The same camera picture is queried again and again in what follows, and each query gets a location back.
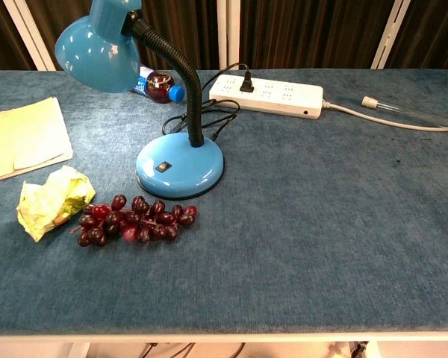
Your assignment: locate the blue desk lamp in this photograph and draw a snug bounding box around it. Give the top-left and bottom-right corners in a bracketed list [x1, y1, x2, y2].
[54, 0, 225, 200]

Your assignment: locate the blue table cloth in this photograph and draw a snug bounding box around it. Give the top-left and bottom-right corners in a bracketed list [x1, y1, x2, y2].
[0, 68, 448, 336]

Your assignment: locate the white power strip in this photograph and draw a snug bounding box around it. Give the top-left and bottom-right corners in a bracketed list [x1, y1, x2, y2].
[209, 73, 325, 120]

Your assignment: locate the red grape bunch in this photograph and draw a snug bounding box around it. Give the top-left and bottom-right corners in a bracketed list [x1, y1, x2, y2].
[69, 194, 198, 248]

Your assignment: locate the purple juice bottle blue cap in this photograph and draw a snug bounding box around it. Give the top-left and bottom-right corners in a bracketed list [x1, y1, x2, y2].
[130, 65, 185, 104]

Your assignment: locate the dark brown curtain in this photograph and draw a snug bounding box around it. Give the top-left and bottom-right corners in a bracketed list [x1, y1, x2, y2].
[0, 0, 448, 72]

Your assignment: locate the crumpled yellow paper wrapper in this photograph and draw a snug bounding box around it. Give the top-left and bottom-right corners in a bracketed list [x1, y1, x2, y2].
[16, 165, 97, 243]

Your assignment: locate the clear glass tube white cap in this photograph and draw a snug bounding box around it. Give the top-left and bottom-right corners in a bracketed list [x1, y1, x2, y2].
[361, 95, 448, 124]

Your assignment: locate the yellow paper stack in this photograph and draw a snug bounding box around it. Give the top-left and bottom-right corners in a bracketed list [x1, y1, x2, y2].
[0, 96, 74, 186]

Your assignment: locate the black cable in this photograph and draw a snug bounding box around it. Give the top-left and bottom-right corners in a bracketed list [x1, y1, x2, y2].
[161, 63, 255, 142]

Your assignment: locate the white frame post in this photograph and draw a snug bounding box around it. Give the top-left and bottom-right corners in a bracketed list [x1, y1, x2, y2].
[216, 0, 241, 71]
[370, 0, 413, 70]
[2, 0, 57, 72]

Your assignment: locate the white power strip cable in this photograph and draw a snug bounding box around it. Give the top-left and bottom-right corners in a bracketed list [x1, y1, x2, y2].
[321, 98, 448, 133]

